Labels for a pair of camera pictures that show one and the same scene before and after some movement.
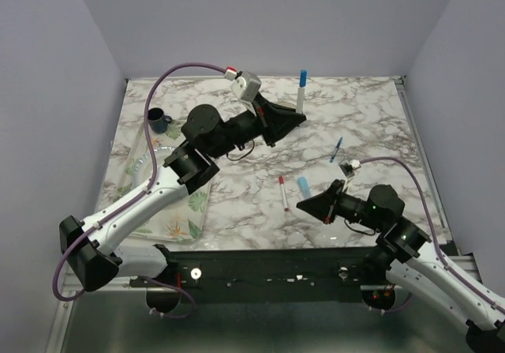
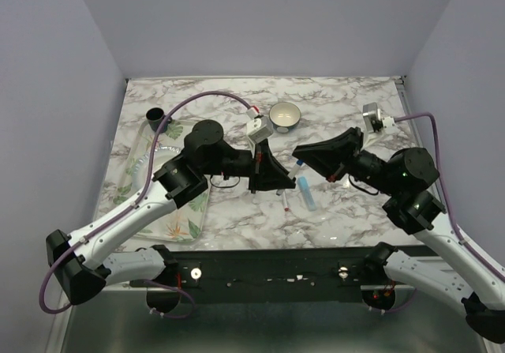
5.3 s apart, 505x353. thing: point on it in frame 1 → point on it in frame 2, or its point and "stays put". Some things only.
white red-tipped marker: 284,197 stays put
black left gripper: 274,120 → 267,172
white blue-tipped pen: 301,98 → 292,174
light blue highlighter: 303,185 stays put
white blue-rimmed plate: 144,170 stays put
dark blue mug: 158,121 stays put
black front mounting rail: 265,276 stays put
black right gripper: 323,205 → 331,158
